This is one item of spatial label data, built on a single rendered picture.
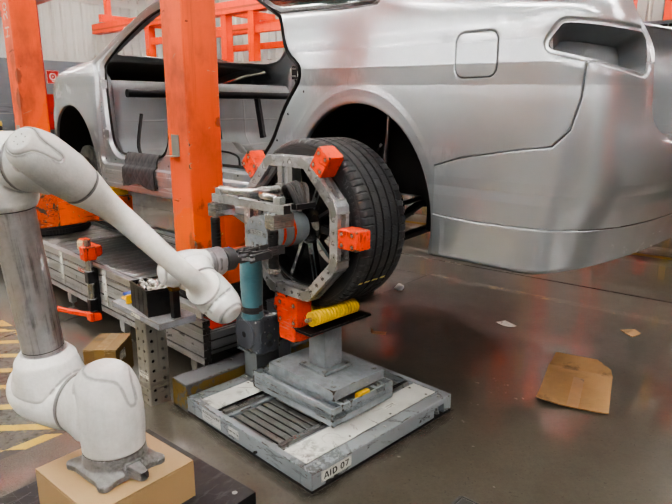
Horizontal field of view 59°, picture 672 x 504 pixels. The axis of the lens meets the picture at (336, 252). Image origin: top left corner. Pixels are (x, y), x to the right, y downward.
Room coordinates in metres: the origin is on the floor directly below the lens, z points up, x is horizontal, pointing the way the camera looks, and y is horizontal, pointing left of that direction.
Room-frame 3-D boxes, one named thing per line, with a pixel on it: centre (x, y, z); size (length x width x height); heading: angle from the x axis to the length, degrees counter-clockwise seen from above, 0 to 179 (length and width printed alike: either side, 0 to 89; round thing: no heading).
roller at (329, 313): (2.21, 0.01, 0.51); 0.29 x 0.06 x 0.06; 135
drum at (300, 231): (2.18, 0.22, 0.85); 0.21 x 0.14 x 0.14; 135
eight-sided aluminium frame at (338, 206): (2.23, 0.17, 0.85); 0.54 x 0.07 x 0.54; 45
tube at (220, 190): (2.21, 0.32, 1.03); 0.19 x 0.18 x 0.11; 135
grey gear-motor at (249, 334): (2.61, 0.26, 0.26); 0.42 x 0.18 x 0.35; 135
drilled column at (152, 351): (2.47, 0.82, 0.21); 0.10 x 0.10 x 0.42; 45
